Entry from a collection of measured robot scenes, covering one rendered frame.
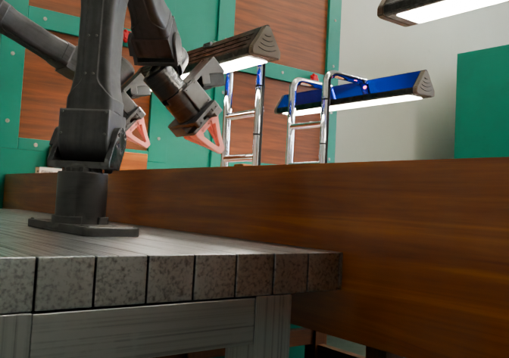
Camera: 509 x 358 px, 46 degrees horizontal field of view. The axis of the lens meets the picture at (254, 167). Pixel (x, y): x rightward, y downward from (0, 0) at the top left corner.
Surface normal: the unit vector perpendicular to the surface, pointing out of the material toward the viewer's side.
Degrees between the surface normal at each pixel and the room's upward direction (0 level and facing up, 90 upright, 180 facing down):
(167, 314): 90
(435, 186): 90
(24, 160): 90
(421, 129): 90
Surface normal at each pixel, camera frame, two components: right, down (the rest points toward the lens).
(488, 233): -0.80, -0.08
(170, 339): 0.62, -0.02
